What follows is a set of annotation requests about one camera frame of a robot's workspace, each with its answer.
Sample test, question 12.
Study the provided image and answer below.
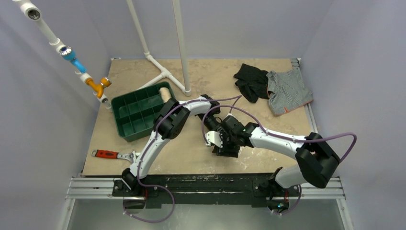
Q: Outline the adjustable wrench red handle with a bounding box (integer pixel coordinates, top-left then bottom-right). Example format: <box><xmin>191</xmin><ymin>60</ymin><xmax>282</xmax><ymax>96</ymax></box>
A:
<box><xmin>91</xmin><ymin>149</ymin><xmax>140</xmax><ymax>163</ymax></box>

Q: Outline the white PVC pipe frame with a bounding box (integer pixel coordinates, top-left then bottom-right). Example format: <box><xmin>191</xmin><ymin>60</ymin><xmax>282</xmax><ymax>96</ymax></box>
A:
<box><xmin>126</xmin><ymin>0</ymin><xmax>192</xmax><ymax>96</ymax></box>

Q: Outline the grey striped underwear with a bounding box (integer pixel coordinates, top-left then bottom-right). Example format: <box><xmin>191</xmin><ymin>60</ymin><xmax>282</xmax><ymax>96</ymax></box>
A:
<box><xmin>266</xmin><ymin>69</ymin><xmax>313</xmax><ymax>116</ymax></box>

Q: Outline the green divided organizer tray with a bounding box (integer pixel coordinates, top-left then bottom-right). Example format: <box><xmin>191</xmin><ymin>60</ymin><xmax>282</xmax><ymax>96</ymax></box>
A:
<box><xmin>111</xmin><ymin>81</ymin><xmax>175</xmax><ymax>142</ymax></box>

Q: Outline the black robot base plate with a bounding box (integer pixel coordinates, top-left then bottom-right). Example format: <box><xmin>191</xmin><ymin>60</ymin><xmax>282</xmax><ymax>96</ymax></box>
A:
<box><xmin>112</xmin><ymin>172</ymin><xmax>300</xmax><ymax>210</ymax></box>

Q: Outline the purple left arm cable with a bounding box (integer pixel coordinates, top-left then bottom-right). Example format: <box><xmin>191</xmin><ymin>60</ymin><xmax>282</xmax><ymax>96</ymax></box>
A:
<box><xmin>122</xmin><ymin>94</ymin><xmax>243</xmax><ymax>223</ymax></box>

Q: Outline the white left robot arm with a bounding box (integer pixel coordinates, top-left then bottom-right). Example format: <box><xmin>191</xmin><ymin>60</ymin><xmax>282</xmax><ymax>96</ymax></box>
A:
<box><xmin>122</xmin><ymin>94</ymin><xmax>220</xmax><ymax>196</ymax></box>

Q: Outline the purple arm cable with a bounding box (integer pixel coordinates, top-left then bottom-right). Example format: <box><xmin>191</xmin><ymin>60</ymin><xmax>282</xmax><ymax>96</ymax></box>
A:
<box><xmin>122</xmin><ymin>94</ymin><xmax>243</xmax><ymax>223</ymax></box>
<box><xmin>201</xmin><ymin>105</ymin><xmax>358</xmax><ymax>216</ymax></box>

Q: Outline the black striped underwear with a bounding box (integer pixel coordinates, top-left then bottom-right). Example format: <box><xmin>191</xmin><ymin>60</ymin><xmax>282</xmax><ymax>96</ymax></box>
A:
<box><xmin>234</xmin><ymin>63</ymin><xmax>270</xmax><ymax>103</ymax></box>

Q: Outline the cream rolled underwear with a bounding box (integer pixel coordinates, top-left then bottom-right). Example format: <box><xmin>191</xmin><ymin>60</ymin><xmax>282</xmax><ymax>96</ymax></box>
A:
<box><xmin>159</xmin><ymin>87</ymin><xmax>172</xmax><ymax>103</ymax></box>

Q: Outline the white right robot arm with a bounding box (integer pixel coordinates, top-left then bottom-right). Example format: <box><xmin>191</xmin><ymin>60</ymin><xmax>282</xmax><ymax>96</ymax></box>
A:
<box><xmin>203</xmin><ymin>115</ymin><xmax>340</xmax><ymax>195</ymax></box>

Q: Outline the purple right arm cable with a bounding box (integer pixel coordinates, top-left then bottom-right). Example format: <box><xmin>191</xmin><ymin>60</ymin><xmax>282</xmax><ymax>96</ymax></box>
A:
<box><xmin>201</xmin><ymin>105</ymin><xmax>358</xmax><ymax>216</ymax></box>

